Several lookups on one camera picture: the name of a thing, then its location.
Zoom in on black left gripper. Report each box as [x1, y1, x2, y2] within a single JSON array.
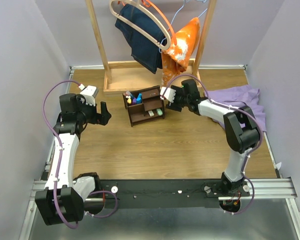
[[76, 96, 112, 125]]

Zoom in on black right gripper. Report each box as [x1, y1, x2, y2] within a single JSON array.
[[165, 84, 190, 112]]

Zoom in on small green bottle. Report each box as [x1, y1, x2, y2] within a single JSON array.
[[156, 108, 163, 116]]

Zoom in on brown wooden desk organizer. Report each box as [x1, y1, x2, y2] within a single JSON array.
[[122, 85, 165, 127]]

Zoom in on beige eraser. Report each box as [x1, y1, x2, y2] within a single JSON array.
[[148, 110, 154, 117]]

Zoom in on black teal pen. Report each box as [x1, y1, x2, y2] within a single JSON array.
[[126, 90, 135, 99]]

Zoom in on black highlighter blue cap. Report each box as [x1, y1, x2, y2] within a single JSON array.
[[136, 98, 142, 104]]

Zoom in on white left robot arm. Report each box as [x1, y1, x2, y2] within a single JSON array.
[[34, 90, 112, 229]]

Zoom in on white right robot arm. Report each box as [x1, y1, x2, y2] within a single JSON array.
[[160, 79, 263, 196]]

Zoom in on orange white cloth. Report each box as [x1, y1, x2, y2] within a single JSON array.
[[161, 17, 201, 87]]

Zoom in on wooden clothes rack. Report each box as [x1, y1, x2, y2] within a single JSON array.
[[85, 0, 217, 95]]

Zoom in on beige wooden hanger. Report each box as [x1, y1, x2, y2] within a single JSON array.
[[112, 0, 168, 45]]

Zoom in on dark blue jeans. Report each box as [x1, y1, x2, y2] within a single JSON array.
[[115, 19, 163, 74]]

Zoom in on purple cloth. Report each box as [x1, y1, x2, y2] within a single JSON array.
[[208, 84, 267, 132]]

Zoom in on orange plastic hanger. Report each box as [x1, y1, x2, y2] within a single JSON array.
[[108, 0, 177, 51]]

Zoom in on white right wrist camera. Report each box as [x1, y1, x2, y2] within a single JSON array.
[[160, 86, 176, 103]]

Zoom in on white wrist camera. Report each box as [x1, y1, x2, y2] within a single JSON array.
[[160, 86, 176, 103], [78, 84, 99, 107]]

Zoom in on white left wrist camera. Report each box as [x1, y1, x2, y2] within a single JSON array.
[[78, 84, 99, 107]]

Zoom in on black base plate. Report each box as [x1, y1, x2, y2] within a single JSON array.
[[84, 179, 250, 213]]

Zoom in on light blue wire hanger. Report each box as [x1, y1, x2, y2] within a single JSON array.
[[158, 0, 209, 54]]

